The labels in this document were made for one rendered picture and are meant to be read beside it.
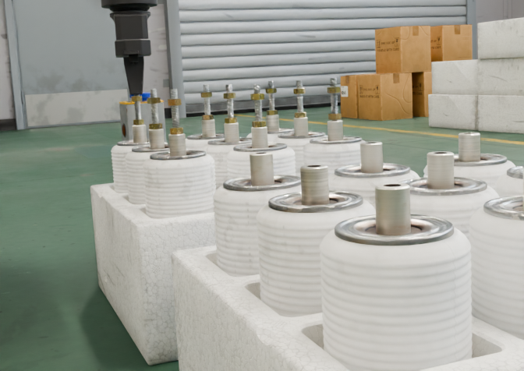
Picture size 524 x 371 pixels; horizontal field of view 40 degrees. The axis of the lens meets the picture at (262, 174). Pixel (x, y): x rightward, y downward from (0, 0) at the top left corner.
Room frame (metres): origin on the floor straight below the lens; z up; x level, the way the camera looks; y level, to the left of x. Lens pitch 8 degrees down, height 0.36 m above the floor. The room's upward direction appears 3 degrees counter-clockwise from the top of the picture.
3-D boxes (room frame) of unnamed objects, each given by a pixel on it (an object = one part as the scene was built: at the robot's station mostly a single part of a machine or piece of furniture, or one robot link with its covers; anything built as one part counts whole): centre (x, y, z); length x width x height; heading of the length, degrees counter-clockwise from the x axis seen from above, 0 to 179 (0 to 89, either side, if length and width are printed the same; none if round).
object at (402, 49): (4.87, -0.99, 0.45); 0.30 x 0.24 x 0.30; 24
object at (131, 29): (1.17, 0.19, 0.45); 0.13 x 0.10 x 0.12; 10
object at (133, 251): (1.10, 0.04, 0.09); 0.39 x 0.39 x 0.18; 21
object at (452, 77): (3.92, -1.23, 0.27); 0.39 x 0.39 x 0.18; 25
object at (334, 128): (1.03, -0.11, 0.26); 0.02 x 0.02 x 0.03
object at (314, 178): (0.56, -0.04, 0.26); 0.02 x 0.02 x 0.03
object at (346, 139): (1.03, -0.11, 0.25); 0.08 x 0.08 x 0.01
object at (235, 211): (0.67, 0.00, 0.16); 0.10 x 0.10 x 0.18
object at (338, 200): (0.56, -0.04, 0.25); 0.08 x 0.08 x 0.01
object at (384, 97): (4.81, -0.85, 0.15); 0.30 x 0.24 x 0.30; 21
